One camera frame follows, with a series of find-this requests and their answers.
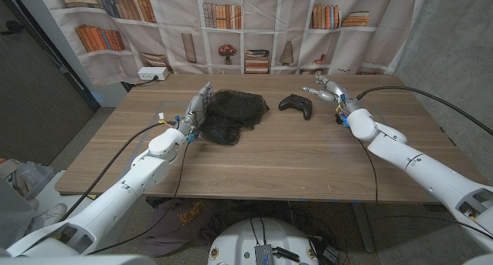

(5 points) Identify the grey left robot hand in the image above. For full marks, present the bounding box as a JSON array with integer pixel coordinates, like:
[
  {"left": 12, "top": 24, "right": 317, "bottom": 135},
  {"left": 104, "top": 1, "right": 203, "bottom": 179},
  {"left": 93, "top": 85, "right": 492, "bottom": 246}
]
[{"left": 177, "top": 81, "right": 213, "bottom": 143}]

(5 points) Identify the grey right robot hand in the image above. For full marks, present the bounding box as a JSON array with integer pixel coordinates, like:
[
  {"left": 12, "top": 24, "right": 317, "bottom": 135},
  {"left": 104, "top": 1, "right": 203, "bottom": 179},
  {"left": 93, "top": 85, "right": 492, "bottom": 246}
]
[{"left": 302, "top": 74, "right": 361, "bottom": 114}]

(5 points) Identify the black mesh netting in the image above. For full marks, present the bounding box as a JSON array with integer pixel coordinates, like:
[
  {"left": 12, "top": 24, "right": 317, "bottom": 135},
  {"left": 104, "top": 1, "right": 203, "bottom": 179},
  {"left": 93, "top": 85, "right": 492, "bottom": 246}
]
[{"left": 199, "top": 89, "right": 270, "bottom": 146}]

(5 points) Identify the black game controller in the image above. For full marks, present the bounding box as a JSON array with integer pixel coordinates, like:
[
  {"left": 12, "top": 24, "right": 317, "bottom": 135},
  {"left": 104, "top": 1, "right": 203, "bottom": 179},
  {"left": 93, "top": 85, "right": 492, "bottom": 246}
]
[{"left": 278, "top": 93, "right": 314, "bottom": 121}]

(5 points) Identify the white power strip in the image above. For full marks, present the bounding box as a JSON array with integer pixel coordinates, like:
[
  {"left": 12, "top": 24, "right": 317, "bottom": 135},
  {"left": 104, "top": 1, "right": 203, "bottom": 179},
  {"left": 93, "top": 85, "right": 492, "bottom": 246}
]
[{"left": 137, "top": 66, "right": 170, "bottom": 82}]

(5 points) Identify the printed bookshelf backdrop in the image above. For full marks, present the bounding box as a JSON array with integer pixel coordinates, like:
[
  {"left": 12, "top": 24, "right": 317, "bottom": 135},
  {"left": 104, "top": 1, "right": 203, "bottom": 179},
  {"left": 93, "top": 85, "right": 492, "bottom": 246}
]
[{"left": 36, "top": 0, "right": 428, "bottom": 87}]

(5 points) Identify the dark cloth with yellow print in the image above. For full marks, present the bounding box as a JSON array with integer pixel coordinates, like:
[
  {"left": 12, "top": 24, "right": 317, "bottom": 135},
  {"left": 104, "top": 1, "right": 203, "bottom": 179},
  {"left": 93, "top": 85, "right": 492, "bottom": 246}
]
[{"left": 137, "top": 198, "right": 216, "bottom": 258}]

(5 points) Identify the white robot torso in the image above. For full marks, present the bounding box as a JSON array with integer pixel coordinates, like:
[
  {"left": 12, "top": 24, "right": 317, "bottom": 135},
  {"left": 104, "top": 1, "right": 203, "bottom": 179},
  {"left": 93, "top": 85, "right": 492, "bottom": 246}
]
[{"left": 0, "top": 217, "right": 493, "bottom": 265}]

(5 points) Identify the grey metal table leg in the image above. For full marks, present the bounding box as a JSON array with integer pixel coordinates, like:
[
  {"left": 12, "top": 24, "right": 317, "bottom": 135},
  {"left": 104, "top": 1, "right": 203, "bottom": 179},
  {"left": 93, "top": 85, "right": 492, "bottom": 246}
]
[{"left": 350, "top": 202, "right": 377, "bottom": 253}]

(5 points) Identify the clear plastic container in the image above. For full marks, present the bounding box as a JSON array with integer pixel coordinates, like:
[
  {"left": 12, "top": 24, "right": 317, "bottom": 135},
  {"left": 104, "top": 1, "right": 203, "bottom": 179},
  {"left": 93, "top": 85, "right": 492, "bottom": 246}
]
[{"left": 0, "top": 159, "right": 55, "bottom": 200}]

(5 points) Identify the person in grey trousers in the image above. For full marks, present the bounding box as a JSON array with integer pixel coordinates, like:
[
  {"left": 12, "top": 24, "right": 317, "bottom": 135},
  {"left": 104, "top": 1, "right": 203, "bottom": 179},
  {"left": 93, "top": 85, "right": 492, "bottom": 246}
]
[{"left": 0, "top": 176, "right": 69, "bottom": 250}]

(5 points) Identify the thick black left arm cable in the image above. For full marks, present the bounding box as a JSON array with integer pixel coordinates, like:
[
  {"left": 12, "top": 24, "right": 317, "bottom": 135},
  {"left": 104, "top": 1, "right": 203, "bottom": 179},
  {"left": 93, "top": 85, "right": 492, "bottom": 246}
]
[{"left": 57, "top": 120, "right": 176, "bottom": 223}]

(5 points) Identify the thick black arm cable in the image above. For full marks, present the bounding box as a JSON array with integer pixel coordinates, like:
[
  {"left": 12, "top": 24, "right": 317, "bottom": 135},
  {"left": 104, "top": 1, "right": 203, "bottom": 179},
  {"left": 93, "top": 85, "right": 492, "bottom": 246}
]
[
  {"left": 356, "top": 86, "right": 493, "bottom": 137},
  {"left": 57, "top": 120, "right": 176, "bottom": 223}
]

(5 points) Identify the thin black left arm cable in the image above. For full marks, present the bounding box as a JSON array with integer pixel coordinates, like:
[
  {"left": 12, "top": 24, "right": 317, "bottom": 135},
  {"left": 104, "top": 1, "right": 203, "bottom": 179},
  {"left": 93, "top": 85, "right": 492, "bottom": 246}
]
[{"left": 88, "top": 141, "right": 190, "bottom": 255}]

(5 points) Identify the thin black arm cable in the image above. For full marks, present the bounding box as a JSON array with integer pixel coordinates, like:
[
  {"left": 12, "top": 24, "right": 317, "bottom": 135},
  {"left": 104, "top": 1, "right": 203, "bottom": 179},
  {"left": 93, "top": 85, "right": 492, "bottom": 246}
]
[
  {"left": 88, "top": 141, "right": 190, "bottom": 255},
  {"left": 357, "top": 139, "right": 380, "bottom": 204}
]

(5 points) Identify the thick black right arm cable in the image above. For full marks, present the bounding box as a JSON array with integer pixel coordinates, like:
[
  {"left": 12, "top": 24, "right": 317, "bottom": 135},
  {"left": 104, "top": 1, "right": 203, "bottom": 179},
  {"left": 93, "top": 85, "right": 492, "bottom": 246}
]
[{"left": 356, "top": 86, "right": 493, "bottom": 137}]

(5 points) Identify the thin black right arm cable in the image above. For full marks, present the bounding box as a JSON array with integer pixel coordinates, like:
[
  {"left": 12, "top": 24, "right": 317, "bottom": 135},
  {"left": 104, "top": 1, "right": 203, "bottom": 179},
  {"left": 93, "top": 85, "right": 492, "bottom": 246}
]
[{"left": 357, "top": 139, "right": 380, "bottom": 204}]

